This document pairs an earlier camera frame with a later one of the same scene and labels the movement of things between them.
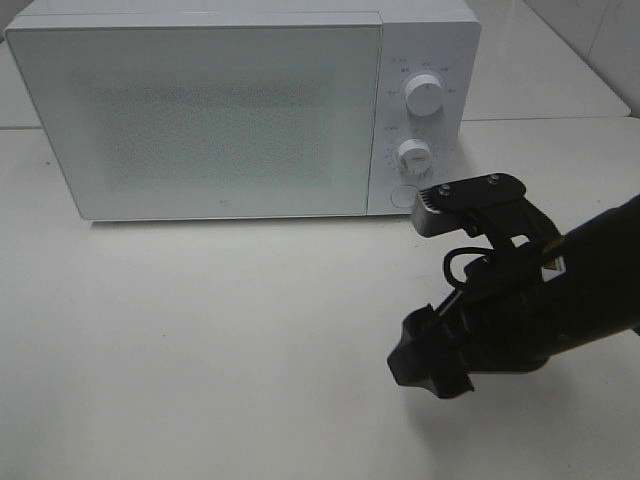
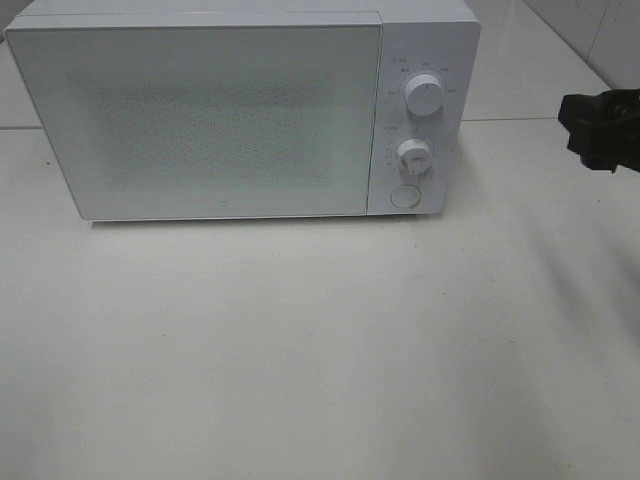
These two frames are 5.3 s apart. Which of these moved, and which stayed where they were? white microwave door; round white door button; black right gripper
Moved: black right gripper
Stayed: round white door button; white microwave door
